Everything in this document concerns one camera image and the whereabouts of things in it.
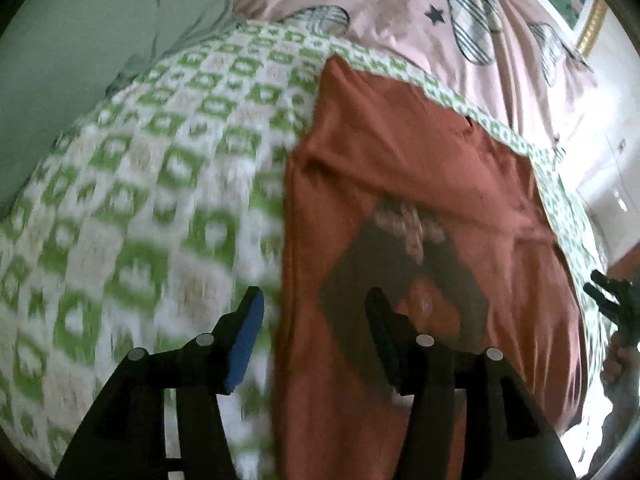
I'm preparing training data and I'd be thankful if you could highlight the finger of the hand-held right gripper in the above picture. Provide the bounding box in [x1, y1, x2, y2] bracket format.
[583, 269, 640, 333]

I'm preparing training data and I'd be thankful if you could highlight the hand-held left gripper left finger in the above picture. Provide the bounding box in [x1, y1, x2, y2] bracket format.
[55, 286, 265, 480]

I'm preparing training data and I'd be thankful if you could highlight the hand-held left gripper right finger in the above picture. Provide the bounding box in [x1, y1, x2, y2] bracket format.
[364, 287, 578, 480]

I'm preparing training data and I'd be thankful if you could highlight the rust orange printed t-shirt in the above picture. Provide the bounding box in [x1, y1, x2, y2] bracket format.
[272, 55, 587, 480]

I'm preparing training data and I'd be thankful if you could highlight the person's right hand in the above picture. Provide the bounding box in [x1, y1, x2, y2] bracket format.
[600, 330, 640, 401]

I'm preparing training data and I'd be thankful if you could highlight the green white patterned blanket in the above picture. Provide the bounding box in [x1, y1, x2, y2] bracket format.
[0, 21, 618, 480]

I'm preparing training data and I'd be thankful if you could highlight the pink heart print bedsheet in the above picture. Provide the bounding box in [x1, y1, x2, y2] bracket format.
[207, 0, 601, 161]

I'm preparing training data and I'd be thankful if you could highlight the pale green pillow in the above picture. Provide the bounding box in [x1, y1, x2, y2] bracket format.
[0, 0, 241, 221]

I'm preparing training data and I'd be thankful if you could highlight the gold picture frame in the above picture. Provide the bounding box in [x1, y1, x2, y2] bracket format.
[550, 0, 608, 58]

